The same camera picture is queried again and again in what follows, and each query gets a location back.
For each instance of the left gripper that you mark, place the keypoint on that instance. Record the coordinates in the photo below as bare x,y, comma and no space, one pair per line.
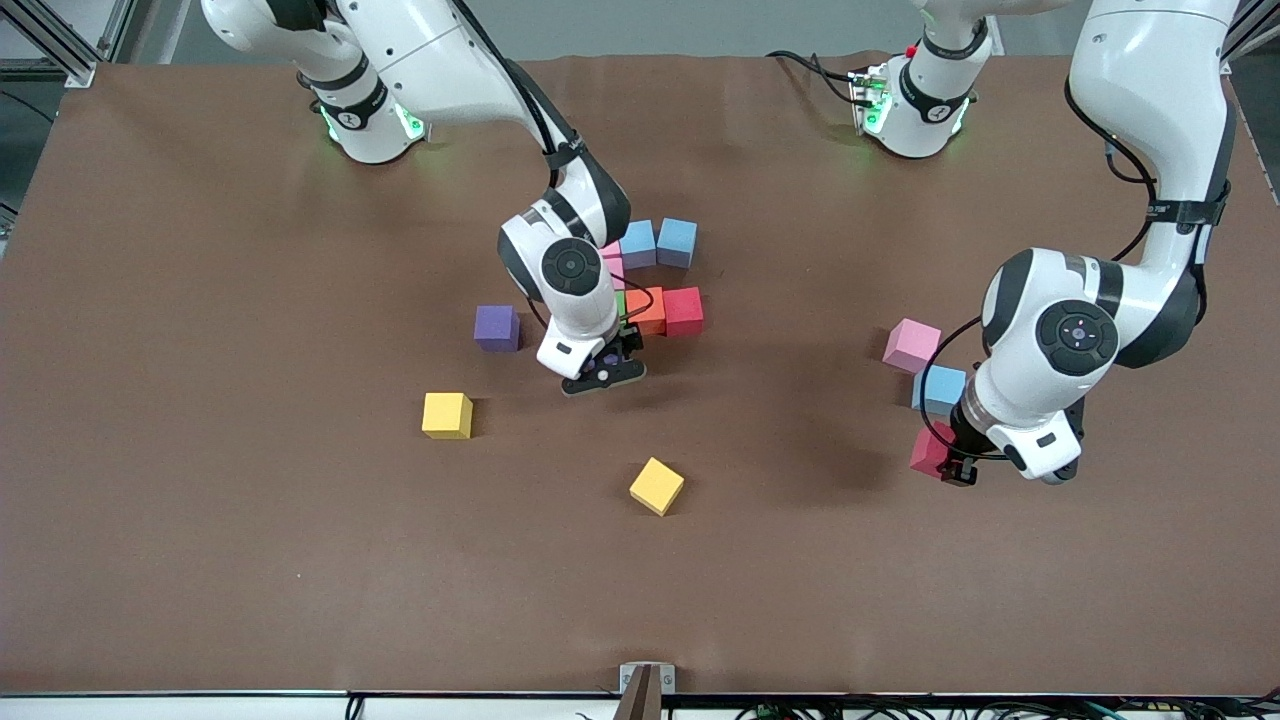
962,456

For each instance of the orange foam cube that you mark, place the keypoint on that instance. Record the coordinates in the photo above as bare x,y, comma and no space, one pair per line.
648,310

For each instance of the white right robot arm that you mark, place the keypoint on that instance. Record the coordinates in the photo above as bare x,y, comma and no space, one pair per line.
430,50

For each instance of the grey metal bracket plate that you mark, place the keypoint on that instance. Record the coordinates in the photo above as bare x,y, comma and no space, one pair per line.
668,680

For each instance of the green foam cube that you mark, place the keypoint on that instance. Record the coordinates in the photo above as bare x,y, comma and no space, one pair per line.
621,300

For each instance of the aluminium frame profile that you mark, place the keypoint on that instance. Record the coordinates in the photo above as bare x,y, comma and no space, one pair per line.
1225,50
120,20
80,72

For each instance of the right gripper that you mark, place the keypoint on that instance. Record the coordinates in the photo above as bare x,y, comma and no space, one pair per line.
630,343

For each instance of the large table mat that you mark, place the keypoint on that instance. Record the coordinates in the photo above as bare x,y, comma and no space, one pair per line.
200,500

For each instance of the red foam cube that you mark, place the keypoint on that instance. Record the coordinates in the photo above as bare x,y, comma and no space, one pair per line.
928,450
683,310

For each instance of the blue foam cube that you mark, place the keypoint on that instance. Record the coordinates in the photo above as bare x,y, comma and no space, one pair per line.
640,243
942,385
677,243

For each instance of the purple foam cube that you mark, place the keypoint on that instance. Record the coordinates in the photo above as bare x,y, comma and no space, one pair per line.
612,358
496,325

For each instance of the pink foam cube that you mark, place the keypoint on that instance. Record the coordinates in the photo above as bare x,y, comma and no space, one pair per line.
911,344
617,272
611,250

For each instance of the yellow foam cube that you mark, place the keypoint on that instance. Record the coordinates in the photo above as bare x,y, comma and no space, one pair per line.
656,484
446,412

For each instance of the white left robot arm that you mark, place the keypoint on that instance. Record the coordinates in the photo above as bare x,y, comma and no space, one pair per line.
1150,100

